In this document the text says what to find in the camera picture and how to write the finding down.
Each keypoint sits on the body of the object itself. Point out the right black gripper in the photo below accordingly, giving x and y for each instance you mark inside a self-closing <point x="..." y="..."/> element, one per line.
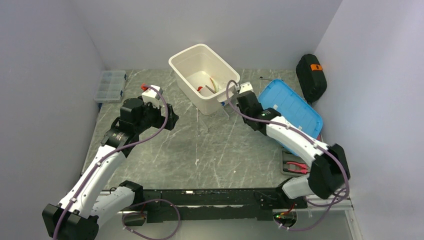
<point x="238" y="104"/>

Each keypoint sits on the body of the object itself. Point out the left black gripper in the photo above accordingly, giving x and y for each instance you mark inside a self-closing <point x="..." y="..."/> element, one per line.
<point x="161" y="119"/>

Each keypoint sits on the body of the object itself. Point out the blue plastic tray lid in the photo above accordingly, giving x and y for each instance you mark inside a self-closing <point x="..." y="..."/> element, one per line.
<point x="279" y="96"/>

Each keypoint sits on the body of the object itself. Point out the white plastic bin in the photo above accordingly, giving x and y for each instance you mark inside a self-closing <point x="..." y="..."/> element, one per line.
<point x="194" y="66"/>

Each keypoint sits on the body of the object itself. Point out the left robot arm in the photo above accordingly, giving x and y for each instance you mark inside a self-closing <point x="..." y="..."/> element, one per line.
<point x="78" y="215"/>

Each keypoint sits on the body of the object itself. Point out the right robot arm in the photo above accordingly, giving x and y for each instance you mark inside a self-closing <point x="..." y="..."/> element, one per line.
<point x="328" y="169"/>

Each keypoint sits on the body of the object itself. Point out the silver wrench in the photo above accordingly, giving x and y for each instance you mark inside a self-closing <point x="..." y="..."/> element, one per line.
<point x="264" y="78"/>

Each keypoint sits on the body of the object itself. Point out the clear test tube rack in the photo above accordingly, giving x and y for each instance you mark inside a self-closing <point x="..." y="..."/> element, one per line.
<point x="206" y="122"/>

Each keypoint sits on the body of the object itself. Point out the grey tool set tray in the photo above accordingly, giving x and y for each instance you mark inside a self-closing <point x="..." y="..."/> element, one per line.
<point x="285" y="156"/>

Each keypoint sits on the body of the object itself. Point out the black tool case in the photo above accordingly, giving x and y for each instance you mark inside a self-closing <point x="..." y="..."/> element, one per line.
<point x="311" y="78"/>

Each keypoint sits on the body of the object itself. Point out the clear compartment organizer box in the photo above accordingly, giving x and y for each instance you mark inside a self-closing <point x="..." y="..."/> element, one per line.
<point x="110" y="87"/>

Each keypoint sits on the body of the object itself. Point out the red pliers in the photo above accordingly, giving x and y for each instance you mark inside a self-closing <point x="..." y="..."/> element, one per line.
<point x="296" y="168"/>

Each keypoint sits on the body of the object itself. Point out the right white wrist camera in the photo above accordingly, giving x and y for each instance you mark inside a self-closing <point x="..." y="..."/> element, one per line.
<point x="245" y="87"/>

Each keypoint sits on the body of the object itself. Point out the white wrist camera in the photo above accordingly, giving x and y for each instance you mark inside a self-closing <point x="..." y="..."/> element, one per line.
<point x="151" y="96"/>
<point x="245" y="87"/>

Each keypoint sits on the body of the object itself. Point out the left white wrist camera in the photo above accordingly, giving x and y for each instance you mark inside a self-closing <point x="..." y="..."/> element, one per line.
<point x="151" y="96"/>

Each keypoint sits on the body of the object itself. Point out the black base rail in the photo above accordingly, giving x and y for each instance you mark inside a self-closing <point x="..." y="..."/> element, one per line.
<point x="162" y="205"/>

